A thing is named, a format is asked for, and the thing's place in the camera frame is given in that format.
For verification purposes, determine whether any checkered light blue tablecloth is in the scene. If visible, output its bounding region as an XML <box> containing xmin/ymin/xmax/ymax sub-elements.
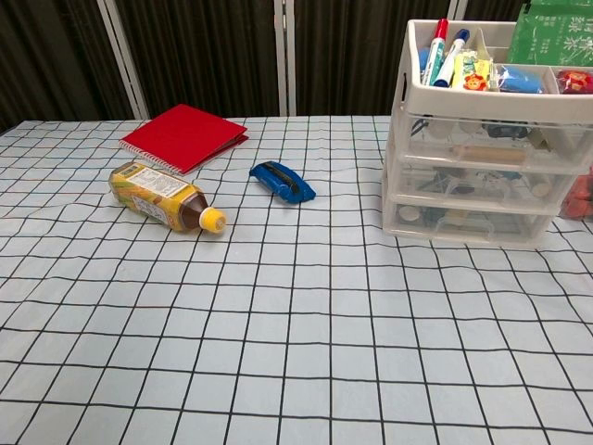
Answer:
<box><xmin>0</xmin><ymin>114</ymin><xmax>593</xmax><ymax>445</ymax></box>

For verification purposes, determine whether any yellow label tea bottle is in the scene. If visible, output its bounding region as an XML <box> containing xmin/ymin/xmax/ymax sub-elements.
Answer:
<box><xmin>108</xmin><ymin>160</ymin><xmax>229</xmax><ymax>234</ymax></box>

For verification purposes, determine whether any blue wrapped packet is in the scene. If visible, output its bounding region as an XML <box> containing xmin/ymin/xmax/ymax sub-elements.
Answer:
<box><xmin>498</xmin><ymin>64</ymin><xmax>546</xmax><ymax>94</ymax></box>

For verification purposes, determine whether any red-capped whiteboard marker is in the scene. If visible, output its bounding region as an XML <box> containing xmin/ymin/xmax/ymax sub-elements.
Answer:
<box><xmin>420</xmin><ymin>18</ymin><xmax>449</xmax><ymax>87</ymax></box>

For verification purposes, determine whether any blue-capped whiteboard marker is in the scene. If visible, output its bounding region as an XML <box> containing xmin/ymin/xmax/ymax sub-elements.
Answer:
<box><xmin>433</xmin><ymin>28</ymin><xmax>470</xmax><ymax>89</ymax></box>

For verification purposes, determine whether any red spiral notebook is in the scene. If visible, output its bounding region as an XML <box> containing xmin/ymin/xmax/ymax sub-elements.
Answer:
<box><xmin>118</xmin><ymin>103</ymin><xmax>250</xmax><ymax>176</ymax></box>

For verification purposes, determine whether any clear plastic drawer with toys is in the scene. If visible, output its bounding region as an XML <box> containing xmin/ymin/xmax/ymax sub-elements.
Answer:
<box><xmin>405</xmin><ymin>113</ymin><xmax>593</xmax><ymax>164</ymax></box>

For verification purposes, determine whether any green tea packet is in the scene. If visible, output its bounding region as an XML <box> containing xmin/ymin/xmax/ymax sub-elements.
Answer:
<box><xmin>507</xmin><ymin>0</ymin><xmax>593</xmax><ymax>66</ymax></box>

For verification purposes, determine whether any clear container with red items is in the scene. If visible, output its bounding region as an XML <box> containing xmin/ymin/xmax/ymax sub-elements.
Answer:
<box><xmin>559</xmin><ymin>173</ymin><xmax>593</xmax><ymax>220</ymax></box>

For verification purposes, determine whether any black folding partition screen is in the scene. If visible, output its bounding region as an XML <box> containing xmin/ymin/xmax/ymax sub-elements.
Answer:
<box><xmin>0</xmin><ymin>0</ymin><xmax>532</xmax><ymax>134</ymax></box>

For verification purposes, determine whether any yellow packet with lion sticker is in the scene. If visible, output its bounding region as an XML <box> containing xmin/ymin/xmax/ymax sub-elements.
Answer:
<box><xmin>448</xmin><ymin>51</ymin><xmax>496</xmax><ymax>92</ymax></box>

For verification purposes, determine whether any white organizer box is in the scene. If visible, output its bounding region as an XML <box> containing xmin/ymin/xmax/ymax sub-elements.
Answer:
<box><xmin>382</xmin><ymin>18</ymin><xmax>593</xmax><ymax>246</ymax></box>

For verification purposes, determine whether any red candy packet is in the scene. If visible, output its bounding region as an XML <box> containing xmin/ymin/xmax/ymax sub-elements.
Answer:
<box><xmin>555</xmin><ymin>68</ymin><xmax>593</xmax><ymax>95</ymax></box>

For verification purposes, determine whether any wooden stick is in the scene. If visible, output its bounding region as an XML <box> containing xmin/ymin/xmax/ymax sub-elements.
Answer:
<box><xmin>448</xmin><ymin>144</ymin><xmax>527</xmax><ymax>163</ymax></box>

